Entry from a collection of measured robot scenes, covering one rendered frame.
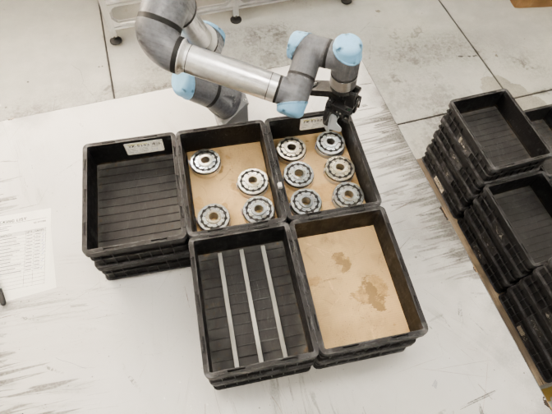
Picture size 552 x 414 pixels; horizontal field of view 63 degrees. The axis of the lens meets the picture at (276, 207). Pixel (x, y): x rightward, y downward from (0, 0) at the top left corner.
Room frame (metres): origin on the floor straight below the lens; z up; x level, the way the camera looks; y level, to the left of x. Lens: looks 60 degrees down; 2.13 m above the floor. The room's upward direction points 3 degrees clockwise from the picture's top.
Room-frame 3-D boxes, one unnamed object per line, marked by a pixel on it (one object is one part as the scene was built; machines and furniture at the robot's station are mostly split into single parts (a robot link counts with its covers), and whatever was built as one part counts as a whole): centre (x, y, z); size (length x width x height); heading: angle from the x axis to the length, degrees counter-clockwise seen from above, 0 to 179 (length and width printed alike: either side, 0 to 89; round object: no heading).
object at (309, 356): (0.40, 0.06, 0.92); 0.40 x 0.30 x 0.02; 14
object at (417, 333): (0.48, -0.23, 0.92); 0.40 x 0.30 x 0.02; 14
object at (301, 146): (0.96, -0.04, 0.86); 0.10 x 0.10 x 0.01
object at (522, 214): (0.95, -1.10, 0.31); 0.40 x 0.30 x 0.34; 19
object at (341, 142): (0.99, -0.18, 0.86); 0.10 x 0.10 x 0.01
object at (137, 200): (0.72, 0.45, 0.87); 0.40 x 0.30 x 0.11; 14
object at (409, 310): (0.48, -0.23, 0.87); 0.40 x 0.30 x 0.11; 14
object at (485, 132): (1.33, -0.97, 0.37); 0.40 x 0.30 x 0.45; 19
